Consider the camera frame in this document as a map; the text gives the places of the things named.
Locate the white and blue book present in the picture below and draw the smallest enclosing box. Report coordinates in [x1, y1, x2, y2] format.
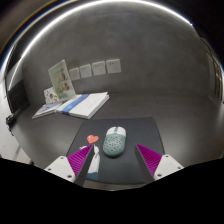
[55, 91, 110, 120]

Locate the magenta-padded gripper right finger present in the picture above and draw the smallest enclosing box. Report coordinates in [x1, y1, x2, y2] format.
[134, 143, 185, 183]

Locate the small colourful sticker card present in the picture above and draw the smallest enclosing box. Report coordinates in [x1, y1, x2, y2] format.
[43, 86, 60, 104]

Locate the green food menu card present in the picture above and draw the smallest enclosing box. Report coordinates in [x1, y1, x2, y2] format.
[47, 59, 77, 102]

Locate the green perforated computer mouse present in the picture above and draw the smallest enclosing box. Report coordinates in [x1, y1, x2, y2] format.
[102, 126, 128, 158]

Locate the grey cover book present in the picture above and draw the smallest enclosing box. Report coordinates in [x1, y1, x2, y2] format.
[31, 100, 64, 120]

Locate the curved ceiling light strip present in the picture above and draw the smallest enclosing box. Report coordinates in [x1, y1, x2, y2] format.
[0, 0, 194, 91]

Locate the black mouse pad heart print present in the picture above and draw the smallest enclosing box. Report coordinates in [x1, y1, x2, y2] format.
[65, 116, 165, 186]

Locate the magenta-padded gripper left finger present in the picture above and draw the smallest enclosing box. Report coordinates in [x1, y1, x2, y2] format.
[44, 144, 97, 187]

